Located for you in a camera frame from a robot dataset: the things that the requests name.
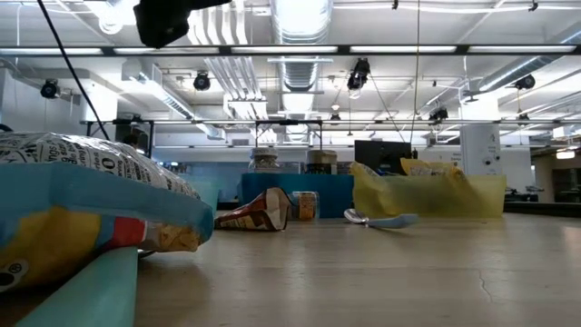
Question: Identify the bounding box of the blue handled metal spoon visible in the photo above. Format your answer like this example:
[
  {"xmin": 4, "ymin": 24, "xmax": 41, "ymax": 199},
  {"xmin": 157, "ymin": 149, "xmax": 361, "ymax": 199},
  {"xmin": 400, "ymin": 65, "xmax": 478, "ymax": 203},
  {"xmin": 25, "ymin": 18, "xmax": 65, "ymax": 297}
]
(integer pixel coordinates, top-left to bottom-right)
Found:
[{"xmin": 343, "ymin": 207, "xmax": 419, "ymax": 230}]

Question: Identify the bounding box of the black aluminium table frame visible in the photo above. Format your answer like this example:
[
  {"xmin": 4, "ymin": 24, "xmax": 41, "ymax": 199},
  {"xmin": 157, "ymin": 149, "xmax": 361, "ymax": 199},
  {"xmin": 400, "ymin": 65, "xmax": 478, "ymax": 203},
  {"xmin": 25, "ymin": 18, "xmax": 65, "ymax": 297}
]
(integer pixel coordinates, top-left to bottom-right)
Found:
[{"xmin": 503, "ymin": 200, "xmax": 581, "ymax": 218}]

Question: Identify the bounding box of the silver ceiling ventilation duct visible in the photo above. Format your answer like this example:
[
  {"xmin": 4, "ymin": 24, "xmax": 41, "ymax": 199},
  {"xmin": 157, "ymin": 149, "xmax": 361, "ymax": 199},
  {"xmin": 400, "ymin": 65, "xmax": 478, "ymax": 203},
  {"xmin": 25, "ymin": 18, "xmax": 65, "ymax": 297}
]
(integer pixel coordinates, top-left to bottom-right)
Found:
[{"xmin": 270, "ymin": 0, "xmax": 335, "ymax": 94}]

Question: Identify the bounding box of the silver diagonal ceiling duct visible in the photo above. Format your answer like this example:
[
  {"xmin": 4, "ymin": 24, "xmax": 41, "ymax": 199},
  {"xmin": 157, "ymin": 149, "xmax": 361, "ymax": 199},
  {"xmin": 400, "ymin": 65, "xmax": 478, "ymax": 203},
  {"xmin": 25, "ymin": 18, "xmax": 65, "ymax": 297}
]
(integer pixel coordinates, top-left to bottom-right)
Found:
[{"xmin": 476, "ymin": 20, "xmax": 581, "ymax": 94}]

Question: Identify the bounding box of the black monitor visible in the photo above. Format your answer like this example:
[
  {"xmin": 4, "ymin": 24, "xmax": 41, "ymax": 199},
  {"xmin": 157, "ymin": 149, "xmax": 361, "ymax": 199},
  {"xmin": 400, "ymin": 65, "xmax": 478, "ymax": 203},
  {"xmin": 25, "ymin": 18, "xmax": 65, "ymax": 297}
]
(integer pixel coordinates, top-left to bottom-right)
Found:
[{"xmin": 353, "ymin": 139, "xmax": 418, "ymax": 176}]

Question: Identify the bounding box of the black overhead light bar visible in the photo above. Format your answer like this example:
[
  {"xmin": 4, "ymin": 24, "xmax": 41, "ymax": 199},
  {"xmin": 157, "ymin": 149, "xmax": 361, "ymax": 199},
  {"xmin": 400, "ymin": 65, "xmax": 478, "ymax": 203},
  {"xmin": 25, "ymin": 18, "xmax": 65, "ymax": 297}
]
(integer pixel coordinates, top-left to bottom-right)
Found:
[{"xmin": 0, "ymin": 44, "xmax": 581, "ymax": 58}]

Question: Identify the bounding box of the yellow translucent plastic bin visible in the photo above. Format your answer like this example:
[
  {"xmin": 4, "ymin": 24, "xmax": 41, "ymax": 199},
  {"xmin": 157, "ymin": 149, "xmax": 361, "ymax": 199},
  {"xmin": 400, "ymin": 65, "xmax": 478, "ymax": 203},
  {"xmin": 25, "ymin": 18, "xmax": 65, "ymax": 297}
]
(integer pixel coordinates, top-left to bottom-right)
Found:
[{"xmin": 351, "ymin": 174, "xmax": 508, "ymax": 219}]

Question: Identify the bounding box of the background black metal frame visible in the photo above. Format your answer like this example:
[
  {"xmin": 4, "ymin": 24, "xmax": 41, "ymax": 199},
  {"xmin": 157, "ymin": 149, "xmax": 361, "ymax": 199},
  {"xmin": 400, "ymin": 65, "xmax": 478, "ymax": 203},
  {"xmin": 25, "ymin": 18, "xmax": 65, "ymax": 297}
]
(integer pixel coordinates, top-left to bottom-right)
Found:
[{"xmin": 80, "ymin": 117, "xmax": 581, "ymax": 170}]

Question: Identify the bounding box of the person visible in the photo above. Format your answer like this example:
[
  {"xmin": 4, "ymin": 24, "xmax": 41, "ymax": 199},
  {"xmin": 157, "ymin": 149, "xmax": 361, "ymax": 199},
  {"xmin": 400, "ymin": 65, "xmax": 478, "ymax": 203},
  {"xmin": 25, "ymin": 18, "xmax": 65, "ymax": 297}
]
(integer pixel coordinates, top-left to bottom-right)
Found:
[{"xmin": 121, "ymin": 133, "xmax": 149, "ymax": 155}]

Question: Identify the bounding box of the bagel seasoning jar white lid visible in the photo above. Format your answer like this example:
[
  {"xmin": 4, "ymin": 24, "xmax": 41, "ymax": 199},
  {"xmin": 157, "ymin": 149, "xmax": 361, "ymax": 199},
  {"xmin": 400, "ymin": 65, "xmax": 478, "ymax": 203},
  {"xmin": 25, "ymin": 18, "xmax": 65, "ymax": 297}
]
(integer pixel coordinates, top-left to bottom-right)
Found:
[{"xmin": 248, "ymin": 146, "xmax": 281, "ymax": 174}]

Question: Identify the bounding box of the brown cup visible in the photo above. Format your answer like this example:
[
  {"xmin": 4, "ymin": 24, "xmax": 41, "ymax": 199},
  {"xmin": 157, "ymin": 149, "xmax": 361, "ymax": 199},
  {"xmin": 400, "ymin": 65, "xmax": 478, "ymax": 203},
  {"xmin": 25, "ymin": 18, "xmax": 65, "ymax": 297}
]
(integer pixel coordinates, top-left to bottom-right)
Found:
[{"xmin": 306, "ymin": 148, "xmax": 340, "ymax": 176}]

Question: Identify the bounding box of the long green handled utensil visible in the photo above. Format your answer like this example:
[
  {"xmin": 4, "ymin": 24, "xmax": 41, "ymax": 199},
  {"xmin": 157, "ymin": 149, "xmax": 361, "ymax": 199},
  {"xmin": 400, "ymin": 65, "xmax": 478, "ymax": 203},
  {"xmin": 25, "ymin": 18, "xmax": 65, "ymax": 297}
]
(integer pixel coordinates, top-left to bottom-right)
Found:
[{"xmin": 15, "ymin": 246, "xmax": 140, "ymax": 327}]

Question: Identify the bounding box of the thin hanging cable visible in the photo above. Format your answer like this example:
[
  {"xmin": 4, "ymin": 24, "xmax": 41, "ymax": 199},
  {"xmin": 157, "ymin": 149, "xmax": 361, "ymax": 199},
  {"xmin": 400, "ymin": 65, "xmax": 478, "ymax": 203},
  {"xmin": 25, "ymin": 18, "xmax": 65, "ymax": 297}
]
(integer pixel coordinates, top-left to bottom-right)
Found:
[{"xmin": 409, "ymin": 0, "xmax": 422, "ymax": 144}]

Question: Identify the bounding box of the glass jar yellow label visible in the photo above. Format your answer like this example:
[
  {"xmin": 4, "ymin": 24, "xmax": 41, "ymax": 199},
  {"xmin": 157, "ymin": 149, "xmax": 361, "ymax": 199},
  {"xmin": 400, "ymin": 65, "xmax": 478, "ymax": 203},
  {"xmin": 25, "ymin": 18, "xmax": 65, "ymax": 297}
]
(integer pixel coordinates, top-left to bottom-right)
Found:
[{"xmin": 289, "ymin": 190, "xmax": 320, "ymax": 223}]

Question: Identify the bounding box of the teal translucent plastic bin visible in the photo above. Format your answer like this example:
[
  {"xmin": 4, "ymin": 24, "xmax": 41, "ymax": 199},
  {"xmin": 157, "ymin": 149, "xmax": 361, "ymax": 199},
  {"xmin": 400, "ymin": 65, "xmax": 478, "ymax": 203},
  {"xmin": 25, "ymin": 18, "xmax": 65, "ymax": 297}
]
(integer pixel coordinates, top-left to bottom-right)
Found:
[{"xmin": 179, "ymin": 174, "xmax": 222, "ymax": 217}]

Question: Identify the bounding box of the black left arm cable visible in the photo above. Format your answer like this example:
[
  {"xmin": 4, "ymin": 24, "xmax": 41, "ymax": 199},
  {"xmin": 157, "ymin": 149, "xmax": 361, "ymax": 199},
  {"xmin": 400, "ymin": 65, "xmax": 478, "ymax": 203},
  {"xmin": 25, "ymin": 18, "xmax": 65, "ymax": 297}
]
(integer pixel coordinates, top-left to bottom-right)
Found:
[{"xmin": 35, "ymin": 0, "xmax": 112, "ymax": 141}]

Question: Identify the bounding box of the blue plastic bin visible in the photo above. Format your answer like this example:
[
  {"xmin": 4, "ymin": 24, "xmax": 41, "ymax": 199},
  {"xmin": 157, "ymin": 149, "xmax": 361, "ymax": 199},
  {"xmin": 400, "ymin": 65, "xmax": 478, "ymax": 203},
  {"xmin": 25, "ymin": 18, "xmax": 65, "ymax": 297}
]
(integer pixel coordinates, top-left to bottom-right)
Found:
[{"xmin": 238, "ymin": 172, "xmax": 355, "ymax": 220}]

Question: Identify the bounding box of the blue white snack bag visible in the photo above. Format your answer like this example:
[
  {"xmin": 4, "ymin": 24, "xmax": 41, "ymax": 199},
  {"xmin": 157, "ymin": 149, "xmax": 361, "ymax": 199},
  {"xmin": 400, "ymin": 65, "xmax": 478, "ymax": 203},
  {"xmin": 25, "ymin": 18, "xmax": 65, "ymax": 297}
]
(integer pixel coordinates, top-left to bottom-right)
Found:
[{"xmin": 0, "ymin": 130, "xmax": 214, "ymax": 292}]

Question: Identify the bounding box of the brown snack packet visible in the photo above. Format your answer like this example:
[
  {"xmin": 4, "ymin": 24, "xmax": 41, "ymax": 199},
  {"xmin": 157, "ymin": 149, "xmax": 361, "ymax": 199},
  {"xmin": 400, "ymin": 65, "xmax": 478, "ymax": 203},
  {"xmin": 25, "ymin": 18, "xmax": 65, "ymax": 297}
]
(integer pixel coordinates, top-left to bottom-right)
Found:
[{"xmin": 213, "ymin": 185, "xmax": 292, "ymax": 233}]

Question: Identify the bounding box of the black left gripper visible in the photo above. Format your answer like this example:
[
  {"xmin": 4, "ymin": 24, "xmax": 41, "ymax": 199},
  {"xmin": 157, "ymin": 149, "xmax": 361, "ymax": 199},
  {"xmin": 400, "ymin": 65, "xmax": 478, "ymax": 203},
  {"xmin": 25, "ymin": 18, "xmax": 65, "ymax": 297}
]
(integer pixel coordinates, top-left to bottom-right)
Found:
[{"xmin": 133, "ymin": 0, "xmax": 233, "ymax": 50}]

